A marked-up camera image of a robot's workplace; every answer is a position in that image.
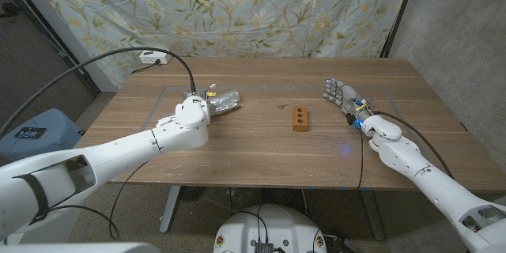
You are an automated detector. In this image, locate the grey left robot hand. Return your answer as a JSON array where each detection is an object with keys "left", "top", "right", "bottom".
[{"left": 181, "top": 89, "right": 217, "bottom": 116}]

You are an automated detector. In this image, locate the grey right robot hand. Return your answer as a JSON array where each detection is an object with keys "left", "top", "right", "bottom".
[{"left": 322, "top": 77, "right": 373, "bottom": 123}]

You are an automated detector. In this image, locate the aluminum foil roll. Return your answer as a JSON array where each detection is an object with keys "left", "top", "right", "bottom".
[{"left": 207, "top": 89, "right": 242, "bottom": 116}]

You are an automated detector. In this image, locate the orange three-hole brick block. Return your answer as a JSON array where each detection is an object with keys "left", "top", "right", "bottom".
[{"left": 292, "top": 106, "right": 309, "bottom": 133}]

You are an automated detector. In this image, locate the white power strip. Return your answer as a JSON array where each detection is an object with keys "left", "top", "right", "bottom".
[{"left": 138, "top": 50, "right": 173, "bottom": 66}]

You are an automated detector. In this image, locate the floral printed backdrop cloth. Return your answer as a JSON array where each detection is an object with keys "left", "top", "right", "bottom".
[{"left": 23, "top": 0, "right": 416, "bottom": 88}]

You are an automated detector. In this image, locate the black backdrop stand pole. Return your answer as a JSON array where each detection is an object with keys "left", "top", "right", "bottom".
[{"left": 379, "top": 0, "right": 420, "bottom": 59}]

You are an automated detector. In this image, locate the white table leg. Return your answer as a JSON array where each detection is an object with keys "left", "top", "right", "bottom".
[
  {"left": 160, "top": 185, "right": 181, "bottom": 233},
  {"left": 359, "top": 189, "right": 385, "bottom": 241}
]

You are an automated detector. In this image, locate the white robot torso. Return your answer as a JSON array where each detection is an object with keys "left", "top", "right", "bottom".
[{"left": 212, "top": 204, "right": 328, "bottom": 253}]

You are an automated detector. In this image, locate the blue-grey storage box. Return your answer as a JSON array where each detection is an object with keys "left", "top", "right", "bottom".
[{"left": 0, "top": 108, "right": 85, "bottom": 166}]

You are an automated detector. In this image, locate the black device with screen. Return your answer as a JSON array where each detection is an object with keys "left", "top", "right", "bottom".
[{"left": 14, "top": 126, "right": 47, "bottom": 140}]

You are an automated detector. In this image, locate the black power strip cord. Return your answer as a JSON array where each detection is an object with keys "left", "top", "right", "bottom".
[{"left": 130, "top": 59, "right": 161, "bottom": 75}]

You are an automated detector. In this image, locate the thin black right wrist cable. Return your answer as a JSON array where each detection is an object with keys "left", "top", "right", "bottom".
[{"left": 357, "top": 125, "right": 365, "bottom": 190}]

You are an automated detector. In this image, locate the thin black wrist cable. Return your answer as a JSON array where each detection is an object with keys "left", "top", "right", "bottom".
[
  {"left": 47, "top": 160, "right": 149, "bottom": 241},
  {"left": 357, "top": 125, "right": 365, "bottom": 190}
]

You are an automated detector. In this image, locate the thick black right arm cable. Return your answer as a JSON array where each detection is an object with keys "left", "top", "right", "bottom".
[{"left": 372, "top": 110, "right": 455, "bottom": 179}]

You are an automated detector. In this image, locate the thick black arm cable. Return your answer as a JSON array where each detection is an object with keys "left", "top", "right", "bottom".
[
  {"left": 372, "top": 110, "right": 455, "bottom": 179},
  {"left": 0, "top": 46, "right": 198, "bottom": 139}
]

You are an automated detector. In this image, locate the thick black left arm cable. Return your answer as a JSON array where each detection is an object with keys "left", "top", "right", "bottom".
[{"left": 0, "top": 46, "right": 198, "bottom": 139}]

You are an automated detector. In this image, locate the thin black left wrist cable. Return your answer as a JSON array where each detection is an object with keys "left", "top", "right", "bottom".
[{"left": 47, "top": 160, "right": 149, "bottom": 241}]

